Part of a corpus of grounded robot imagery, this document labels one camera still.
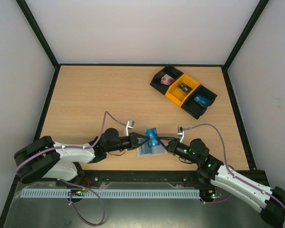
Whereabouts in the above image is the white slotted cable duct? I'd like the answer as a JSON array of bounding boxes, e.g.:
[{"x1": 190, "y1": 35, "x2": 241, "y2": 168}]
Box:
[{"x1": 20, "y1": 189, "x2": 200, "y2": 199}]

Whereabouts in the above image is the yellow bin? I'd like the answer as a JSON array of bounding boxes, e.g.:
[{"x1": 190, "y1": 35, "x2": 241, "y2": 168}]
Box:
[{"x1": 165, "y1": 74, "x2": 200, "y2": 107}]

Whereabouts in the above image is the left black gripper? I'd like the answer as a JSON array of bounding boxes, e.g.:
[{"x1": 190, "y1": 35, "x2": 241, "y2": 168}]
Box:
[{"x1": 106, "y1": 133, "x2": 150, "y2": 153}]

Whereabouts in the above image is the purple cable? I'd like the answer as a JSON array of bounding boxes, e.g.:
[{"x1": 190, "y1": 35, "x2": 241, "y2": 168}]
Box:
[
  {"x1": 15, "y1": 111, "x2": 130, "y2": 226},
  {"x1": 183, "y1": 123, "x2": 285, "y2": 218}
]

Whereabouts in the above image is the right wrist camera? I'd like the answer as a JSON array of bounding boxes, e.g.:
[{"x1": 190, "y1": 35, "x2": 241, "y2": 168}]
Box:
[{"x1": 177, "y1": 126, "x2": 185, "y2": 142}]

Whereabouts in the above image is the dark card in yellow bin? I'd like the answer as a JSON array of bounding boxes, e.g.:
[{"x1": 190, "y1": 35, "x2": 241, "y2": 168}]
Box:
[{"x1": 178, "y1": 83, "x2": 192, "y2": 94}]

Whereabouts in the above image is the black bin with red card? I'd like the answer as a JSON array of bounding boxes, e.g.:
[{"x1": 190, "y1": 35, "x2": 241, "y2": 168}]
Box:
[{"x1": 150, "y1": 64, "x2": 183, "y2": 95}]

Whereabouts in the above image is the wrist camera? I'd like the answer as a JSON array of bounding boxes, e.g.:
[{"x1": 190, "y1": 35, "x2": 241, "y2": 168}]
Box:
[
  {"x1": 177, "y1": 126, "x2": 185, "y2": 142},
  {"x1": 124, "y1": 120, "x2": 135, "y2": 136}
]

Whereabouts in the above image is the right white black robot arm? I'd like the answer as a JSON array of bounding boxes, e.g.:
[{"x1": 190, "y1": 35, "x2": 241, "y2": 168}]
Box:
[{"x1": 158, "y1": 137, "x2": 285, "y2": 228}]

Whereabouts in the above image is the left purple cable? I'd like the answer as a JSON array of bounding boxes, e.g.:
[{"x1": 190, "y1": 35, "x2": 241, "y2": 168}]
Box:
[{"x1": 15, "y1": 111, "x2": 130, "y2": 226}]

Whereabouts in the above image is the black bin with blue card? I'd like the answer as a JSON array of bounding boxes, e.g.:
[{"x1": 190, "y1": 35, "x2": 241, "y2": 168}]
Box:
[{"x1": 181, "y1": 85, "x2": 217, "y2": 119}]

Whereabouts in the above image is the red white card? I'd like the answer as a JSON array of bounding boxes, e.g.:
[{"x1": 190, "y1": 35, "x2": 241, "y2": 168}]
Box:
[{"x1": 160, "y1": 74, "x2": 175, "y2": 86}]

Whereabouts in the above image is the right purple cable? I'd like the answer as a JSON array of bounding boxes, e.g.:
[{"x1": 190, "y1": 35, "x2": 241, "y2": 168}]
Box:
[{"x1": 183, "y1": 123, "x2": 285, "y2": 218}]

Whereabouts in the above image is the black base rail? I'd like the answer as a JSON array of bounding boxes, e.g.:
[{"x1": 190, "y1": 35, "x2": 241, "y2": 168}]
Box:
[{"x1": 70, "y1": 170, "x2": 213, "y2": 189}]

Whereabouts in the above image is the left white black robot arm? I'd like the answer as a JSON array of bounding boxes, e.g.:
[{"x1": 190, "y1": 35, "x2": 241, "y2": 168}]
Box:
[{"x1": 14, "y1": 128, "x2": 150, "y2": 184}]

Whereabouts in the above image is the blue VIP credit card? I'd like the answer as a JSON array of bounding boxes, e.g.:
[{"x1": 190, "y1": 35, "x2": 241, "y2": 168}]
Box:
[{"x1": 194, "y1": 95, "x2": 210, "y2": 108}]

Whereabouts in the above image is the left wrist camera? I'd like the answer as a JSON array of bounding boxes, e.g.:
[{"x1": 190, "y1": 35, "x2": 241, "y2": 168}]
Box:
[{"x1": 124, "y1": 120, "x2": 135, "y2": 136}]

